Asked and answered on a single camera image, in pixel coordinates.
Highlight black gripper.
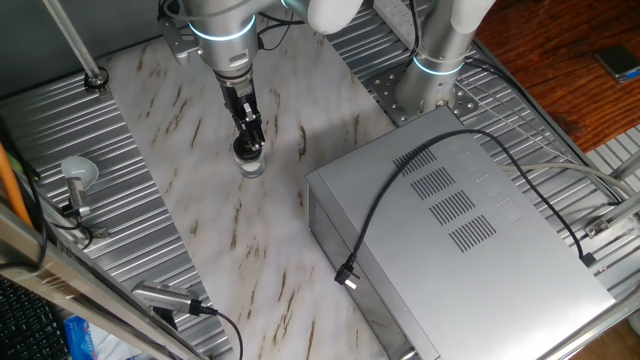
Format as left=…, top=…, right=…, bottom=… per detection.
left=219, top=78, right=267, bottom=152

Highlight small clear glass jar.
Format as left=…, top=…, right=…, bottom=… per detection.
left=234, top=149, right=267, bottom=180

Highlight white marble pattern board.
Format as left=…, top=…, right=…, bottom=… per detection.
left=97, top=14, right=399, bottom=360

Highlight grey plastic ladle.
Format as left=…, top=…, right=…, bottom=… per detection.
left=59, top=155, right=100, bottom=192

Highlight white power strip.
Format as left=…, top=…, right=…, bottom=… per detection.
left=372, top=0, right=422, bottom=50

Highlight aluminium pole with black foot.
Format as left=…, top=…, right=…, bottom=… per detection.
left=42, top=0, right=110, bottom=97

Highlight orange tube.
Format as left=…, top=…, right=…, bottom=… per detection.
left=0, top=142, right=34, bottom=229

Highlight blue white tissue pack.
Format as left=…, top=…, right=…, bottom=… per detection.
left=63, top=314, right=141, bottom=360

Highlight silver metal vented box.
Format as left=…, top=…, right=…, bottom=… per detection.
left=304, top=105, right=617, bottom=360

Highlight black keyboard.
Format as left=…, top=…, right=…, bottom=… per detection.
left=0, top=277, right=71, bottom=360

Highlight brown wooden table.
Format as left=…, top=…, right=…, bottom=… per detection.
left=472, top=0, right=640, bottom=154

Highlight small dark electronic device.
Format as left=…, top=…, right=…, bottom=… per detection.
left=593, top=44, right=640, bottom=84

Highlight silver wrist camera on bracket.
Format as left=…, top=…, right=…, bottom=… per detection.
left=158, top=12, right=196, bottom=67

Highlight thick black wrist cable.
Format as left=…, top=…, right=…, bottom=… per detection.
left=255, top=10, right=306, bottom=52

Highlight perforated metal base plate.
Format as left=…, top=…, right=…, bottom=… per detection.
left=367, top=63, right=481, bottom=127

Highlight black cable with plug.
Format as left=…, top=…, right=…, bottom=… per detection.
left=333, top=128, right=597, bottom=291

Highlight black camera cable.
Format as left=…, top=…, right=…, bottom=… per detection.
left=192, top=299, right=245, bottom=360

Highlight silver ribbed depth camera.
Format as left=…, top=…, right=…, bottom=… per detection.
left=130, top=279, right=201, bottom=317

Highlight short silver mount bar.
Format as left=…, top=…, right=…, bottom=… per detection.
left=66, top=177, right=92, bottom=220

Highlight aluminium frame beam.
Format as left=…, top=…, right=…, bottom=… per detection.
left=0, top=202, right=211, bottom=360

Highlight curved black cable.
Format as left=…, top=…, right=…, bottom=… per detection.
left=0, top=164, right=51, bottom=274

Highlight long thin black cable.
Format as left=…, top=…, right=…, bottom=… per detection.
left=462, top=55, right=624, bottom=207

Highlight thick grey cable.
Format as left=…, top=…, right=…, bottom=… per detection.
left=497, top=160, right=639, bottom=199

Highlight aluminium profile bar with bracket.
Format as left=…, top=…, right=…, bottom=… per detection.
left=582, top=149, right=640, bottom=240

